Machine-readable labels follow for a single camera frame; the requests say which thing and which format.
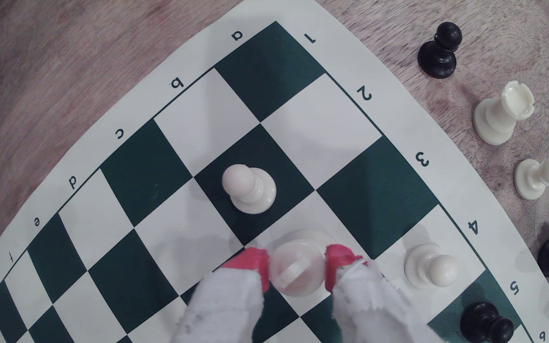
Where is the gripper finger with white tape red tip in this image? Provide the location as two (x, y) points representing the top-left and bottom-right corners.
(172, 247), (270, 343)
(324, 244), (442, 343)

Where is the white king chess piece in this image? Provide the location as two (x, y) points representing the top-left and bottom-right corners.
(269, 229), (337, 297)

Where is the green and white chess mat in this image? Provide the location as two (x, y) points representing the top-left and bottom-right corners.
(0, 0), (549, 343)

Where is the white pawn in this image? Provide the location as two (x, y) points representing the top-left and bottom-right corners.
(514, 156), (549, 201)
(403, 243), (459, 290)
(221, 163), (277, 215)

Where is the white rook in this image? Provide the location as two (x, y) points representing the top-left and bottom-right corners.
(472, 80), (536, 146)

